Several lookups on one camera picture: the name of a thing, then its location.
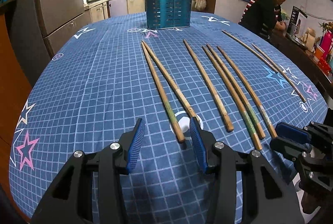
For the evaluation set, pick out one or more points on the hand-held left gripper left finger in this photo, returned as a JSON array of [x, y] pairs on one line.
[[136, 144]]

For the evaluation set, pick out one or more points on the dark wooden side table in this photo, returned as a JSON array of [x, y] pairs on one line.
[[304, 62]]

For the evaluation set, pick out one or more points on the orange cup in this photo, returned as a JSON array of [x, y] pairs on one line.
[[318, 54]]

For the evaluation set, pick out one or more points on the steel refrigerator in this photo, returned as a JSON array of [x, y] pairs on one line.
[[59, 0]]

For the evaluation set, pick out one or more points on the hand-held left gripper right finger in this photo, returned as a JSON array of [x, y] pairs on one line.
[[197, 145]]

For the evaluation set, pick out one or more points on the black printed box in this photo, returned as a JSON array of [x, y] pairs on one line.
[[296, 21]]

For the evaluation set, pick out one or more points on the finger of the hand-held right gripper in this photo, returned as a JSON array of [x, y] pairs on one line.
[[283, 147], [292, 133]]

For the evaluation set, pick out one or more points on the pink bottle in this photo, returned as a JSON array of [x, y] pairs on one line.
[[327, 43]]

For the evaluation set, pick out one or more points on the blue metal utensil holder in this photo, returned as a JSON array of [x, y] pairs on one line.
[[166, 7]]

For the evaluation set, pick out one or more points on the orange wooden cabinet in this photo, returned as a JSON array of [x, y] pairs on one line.
[[11, 83]]

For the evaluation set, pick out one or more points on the kitchen base cabinets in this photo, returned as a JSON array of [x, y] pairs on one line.
[[117, 6]]

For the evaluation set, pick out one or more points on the brown paper bag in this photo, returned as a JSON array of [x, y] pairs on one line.
[[309, 37]]

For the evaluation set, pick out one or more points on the blue grid star tablecloth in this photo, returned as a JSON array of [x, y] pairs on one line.
[[104, 83]]

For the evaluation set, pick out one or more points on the wooden chopstick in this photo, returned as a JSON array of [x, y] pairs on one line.
[[260, 131], [177, 91], [215, 98], [271, 130], [256, 140], [249, 50], [276, 66], [168, 113]]

